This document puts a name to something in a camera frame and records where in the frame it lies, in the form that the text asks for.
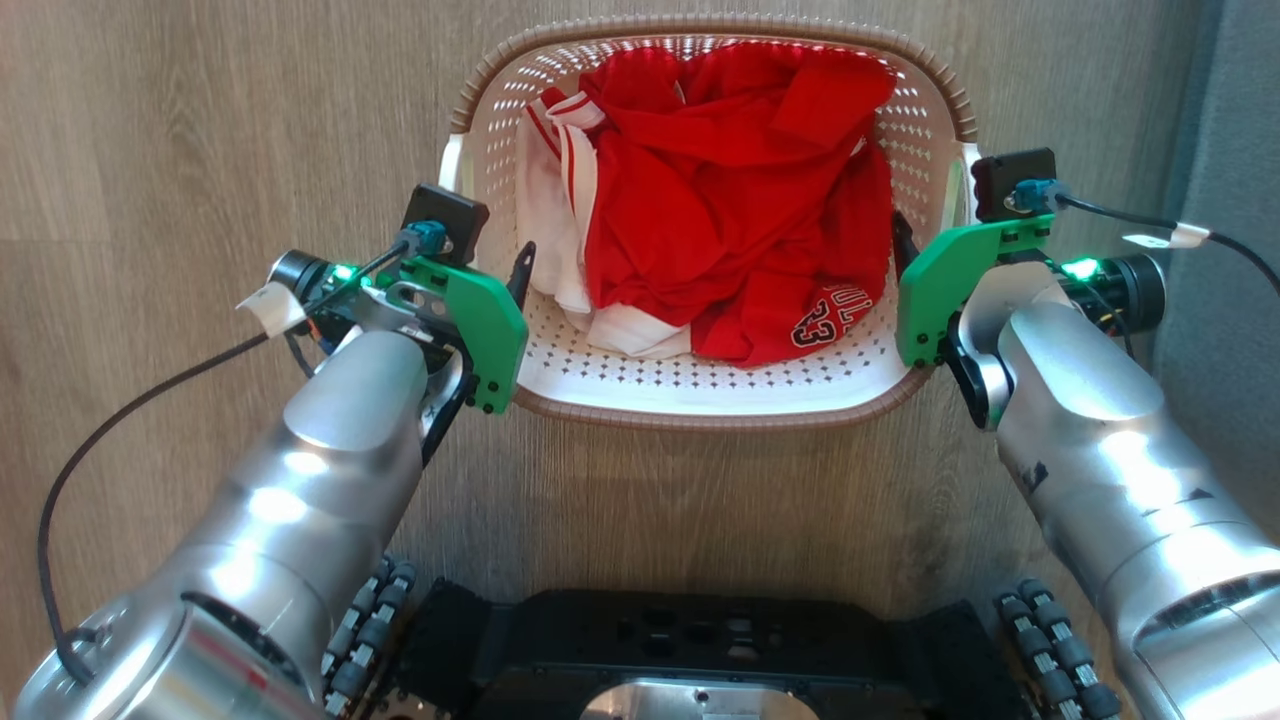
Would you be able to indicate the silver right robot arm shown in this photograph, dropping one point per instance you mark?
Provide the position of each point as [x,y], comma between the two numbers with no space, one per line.
[1120,470]

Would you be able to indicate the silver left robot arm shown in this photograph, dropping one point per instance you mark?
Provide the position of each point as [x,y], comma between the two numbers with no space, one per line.
[300,500]

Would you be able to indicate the right omni wheel with rollers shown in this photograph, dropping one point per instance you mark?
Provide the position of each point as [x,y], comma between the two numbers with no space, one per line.
[1060,650]

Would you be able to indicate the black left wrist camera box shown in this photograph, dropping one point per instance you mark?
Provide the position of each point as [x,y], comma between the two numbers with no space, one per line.
[447,220]

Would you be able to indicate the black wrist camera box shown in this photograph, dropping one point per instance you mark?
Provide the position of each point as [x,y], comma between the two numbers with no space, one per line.
[1005,175]
[447,220]

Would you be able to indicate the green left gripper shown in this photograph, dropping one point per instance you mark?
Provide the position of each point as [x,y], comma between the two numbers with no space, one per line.
[490,330]

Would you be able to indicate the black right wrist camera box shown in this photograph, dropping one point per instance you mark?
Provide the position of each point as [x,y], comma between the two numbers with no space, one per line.
[1005,175]

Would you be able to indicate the left omni wheel with rollers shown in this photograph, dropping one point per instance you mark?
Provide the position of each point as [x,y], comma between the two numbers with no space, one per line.
[365,630]

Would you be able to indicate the white laundry basket brown rim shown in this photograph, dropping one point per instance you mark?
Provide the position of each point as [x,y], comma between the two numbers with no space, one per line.
[700,385]

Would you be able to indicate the red basketball jersey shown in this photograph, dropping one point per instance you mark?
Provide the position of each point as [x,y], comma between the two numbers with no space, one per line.
[730,190]

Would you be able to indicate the grey fabric sofa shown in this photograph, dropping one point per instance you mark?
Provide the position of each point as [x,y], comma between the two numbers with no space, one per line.
[1230,150]

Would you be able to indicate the white garment with red stripes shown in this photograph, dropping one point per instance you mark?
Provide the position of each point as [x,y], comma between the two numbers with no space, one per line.
[550,215]

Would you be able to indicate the omni wheel with rollers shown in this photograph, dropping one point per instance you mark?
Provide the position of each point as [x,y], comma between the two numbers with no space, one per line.
[1060,650]
[365,630]

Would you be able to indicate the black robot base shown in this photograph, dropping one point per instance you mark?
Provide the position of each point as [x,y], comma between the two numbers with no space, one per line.
[700,640]

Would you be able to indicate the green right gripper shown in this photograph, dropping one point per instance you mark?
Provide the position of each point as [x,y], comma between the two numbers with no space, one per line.
[935,280]

